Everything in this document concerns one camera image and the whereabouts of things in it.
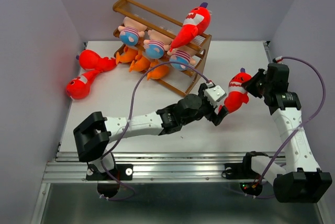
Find red shark plush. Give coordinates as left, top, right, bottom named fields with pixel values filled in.
left=224, top=68, right=252, bottom=113
left=65, top=70, right=101, bottom=100
left=76, top=50, right=116, bottom=72
left=169, top=2, right=211, bottom=52

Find boy doll striped shirt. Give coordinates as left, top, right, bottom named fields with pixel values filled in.
left=167, top=46, right=197, bottom=66

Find orange shark plush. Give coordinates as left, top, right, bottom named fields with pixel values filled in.
left=115, top=46, right=138, bottom=64
left=129, top=50, right=151, bottom=72
left=147, top=60, right=170, bottom=80

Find boy doll blue pants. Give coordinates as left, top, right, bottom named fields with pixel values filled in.
left=143, top=29, right=172, bottom=60

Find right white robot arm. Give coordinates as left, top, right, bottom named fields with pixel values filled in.
left=241, top=63, right=332, bottom=203

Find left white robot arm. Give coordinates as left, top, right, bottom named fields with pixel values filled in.
left=73, top=83, right=228, bottom=179

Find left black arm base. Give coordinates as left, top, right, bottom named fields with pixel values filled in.
left=86, top=153, right=133, bottom=181

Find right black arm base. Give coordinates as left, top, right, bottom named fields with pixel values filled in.
left=221, top=151, right=269, bottom=180

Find brown wooden toy shelf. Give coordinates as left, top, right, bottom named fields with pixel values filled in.
left=113, top=0, right=211, bottom=96

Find red shark plush top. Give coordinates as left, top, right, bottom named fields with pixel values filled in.
left=76, top=50, right=116, bottom=72

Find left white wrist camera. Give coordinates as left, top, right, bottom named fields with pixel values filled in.
left=204, top=82, right=227, bottom=108

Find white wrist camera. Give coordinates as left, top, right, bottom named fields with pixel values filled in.
left=204, top=82, right=227, bottom=108
left=272, top=56, right=283, bottom=63

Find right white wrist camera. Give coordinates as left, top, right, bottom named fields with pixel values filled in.
left=272, top=56, right=283, bottom=63

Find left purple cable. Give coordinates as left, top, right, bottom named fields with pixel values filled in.
left=100, top=61, right=213, bottom=200

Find aluminium mounting rail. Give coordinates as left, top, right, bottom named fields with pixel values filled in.
left=41, top=152, right=286, bottom=184

